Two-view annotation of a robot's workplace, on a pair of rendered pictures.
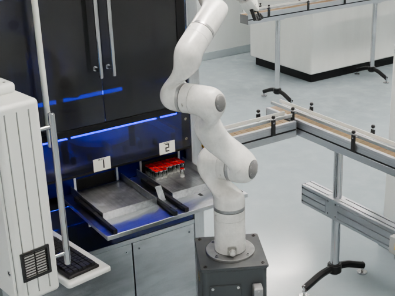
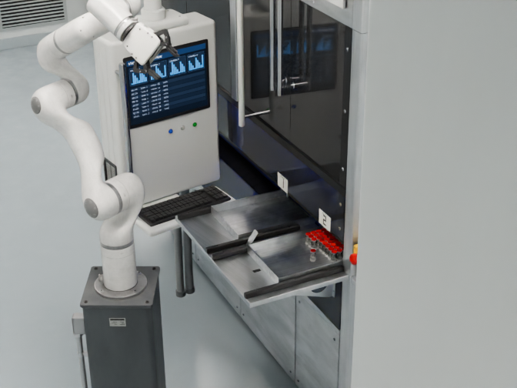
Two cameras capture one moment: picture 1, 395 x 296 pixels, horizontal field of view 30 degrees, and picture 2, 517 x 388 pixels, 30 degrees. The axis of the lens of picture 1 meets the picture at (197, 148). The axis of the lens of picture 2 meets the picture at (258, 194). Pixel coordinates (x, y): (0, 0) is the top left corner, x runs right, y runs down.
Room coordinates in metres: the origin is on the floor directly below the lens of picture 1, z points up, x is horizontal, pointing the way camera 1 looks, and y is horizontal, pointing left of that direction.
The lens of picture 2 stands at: (3.32, -2.99, 2.80)
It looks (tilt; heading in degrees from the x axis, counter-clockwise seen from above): 28 degrees down; 96
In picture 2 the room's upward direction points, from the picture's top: straight up
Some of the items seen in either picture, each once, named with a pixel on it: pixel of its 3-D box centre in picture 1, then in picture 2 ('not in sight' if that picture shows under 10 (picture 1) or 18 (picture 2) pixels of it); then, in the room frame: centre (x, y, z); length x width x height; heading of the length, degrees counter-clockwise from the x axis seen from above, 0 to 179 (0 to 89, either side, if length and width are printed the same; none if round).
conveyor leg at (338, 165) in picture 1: (336, 212); not in sight; (3.63, -0.75, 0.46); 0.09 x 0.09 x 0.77; 32
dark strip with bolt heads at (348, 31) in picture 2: (183, 66); (343, 138); (3.31, 0.05, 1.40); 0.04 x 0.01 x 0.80; 122
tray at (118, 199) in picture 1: (113, 195); (262, 214); (3.00, 0.39, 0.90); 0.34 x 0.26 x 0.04; 32
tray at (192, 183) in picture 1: (178, 177); (303, 253); (3.18, 0.10, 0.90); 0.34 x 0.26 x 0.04; 32
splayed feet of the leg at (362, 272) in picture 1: (334, 273); not in sight; (3.63, -0.75, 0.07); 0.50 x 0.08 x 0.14; 122
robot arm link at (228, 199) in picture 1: (221, 177); (121, 208); (2.54, -0.08, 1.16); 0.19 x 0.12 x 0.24; 57
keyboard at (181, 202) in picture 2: (56, 252); (183, 204); (2.64, 0.58, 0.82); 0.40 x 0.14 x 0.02; 41
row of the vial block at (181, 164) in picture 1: (168, 170); (323, 246); (3.25, 0.14, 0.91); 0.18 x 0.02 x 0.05; 122
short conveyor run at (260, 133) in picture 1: (238, 133); not in sight; (3.68, -0.22, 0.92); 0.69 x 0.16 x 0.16; 122
